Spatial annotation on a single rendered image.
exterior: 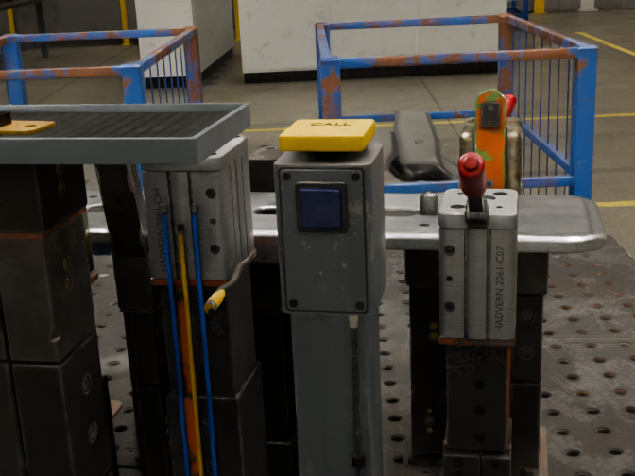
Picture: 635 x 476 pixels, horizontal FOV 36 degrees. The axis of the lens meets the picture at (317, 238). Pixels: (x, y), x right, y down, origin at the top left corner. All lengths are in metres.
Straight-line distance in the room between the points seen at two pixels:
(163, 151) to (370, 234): 0.15
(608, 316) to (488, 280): 0.75
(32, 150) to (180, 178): 0.20
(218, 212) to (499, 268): 0.25
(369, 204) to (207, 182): 0.23
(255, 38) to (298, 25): 0.40
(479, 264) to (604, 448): 0.43
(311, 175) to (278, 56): 8.28
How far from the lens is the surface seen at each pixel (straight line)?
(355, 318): 0.70
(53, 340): 0.78
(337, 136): 0.67
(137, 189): 0.97
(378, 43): 8.95
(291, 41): 8.93
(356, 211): 0.67
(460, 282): 0.85
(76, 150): 0.69
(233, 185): 0.90
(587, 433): 1.24
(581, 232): 0.98
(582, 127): 2.97
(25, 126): 0.77
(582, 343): 1.49
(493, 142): 1.16
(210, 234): 0.88
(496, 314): 0.86
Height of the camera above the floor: 1.29
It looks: 17 degrees down
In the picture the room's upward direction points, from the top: 3 degrees counter-clockwise
